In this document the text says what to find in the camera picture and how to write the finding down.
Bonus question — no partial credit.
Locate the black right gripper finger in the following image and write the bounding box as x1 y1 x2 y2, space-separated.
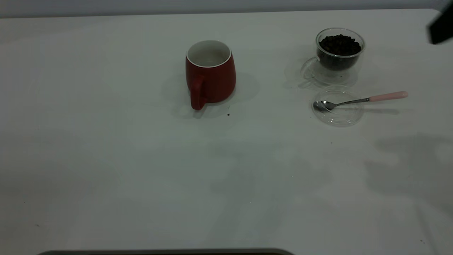
427 10 453 45

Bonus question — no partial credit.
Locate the metal spoon pink handle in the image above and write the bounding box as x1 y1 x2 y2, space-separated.
313 91 408 113

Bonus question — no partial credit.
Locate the red ceramic mug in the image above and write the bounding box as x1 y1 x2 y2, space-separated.
185 40 236 111

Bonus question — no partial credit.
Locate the coffee beans heap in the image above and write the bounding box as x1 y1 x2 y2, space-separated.
319 34 362 70

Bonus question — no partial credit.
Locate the clear round glass saucer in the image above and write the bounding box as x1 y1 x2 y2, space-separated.
311 86 365 127

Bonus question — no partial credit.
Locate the clear glass handled cup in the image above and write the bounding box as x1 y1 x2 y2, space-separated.
301 28 366 85

